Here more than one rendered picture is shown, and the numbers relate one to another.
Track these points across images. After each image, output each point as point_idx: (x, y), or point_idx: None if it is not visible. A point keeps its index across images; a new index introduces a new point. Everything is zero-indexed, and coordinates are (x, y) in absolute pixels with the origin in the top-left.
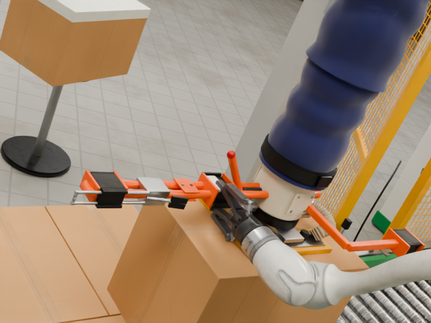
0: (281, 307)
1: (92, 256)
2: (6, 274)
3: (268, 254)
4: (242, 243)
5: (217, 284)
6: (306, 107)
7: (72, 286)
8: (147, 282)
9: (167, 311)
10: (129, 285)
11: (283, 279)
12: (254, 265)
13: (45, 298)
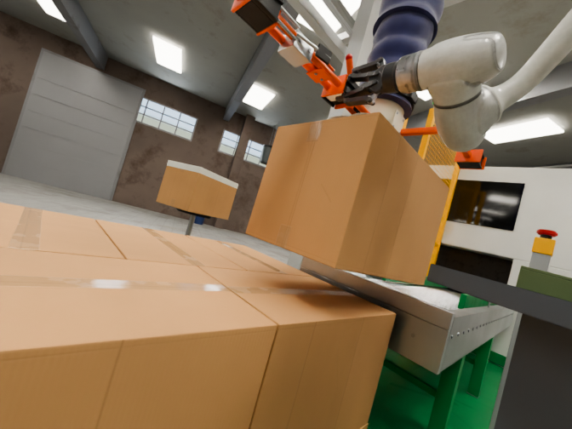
0: (412, 197)
1: (224, 251)
2: (150, 243)
3: (437, 43)
4: (397, 68)
5: (379, 119)
6: (391, 39)
7: (211, 256)
8: (288, 191)
9: (319, 192)
10: (269, 209)
11: (475, 37)
12: (420, 72)
13: (187, 256)
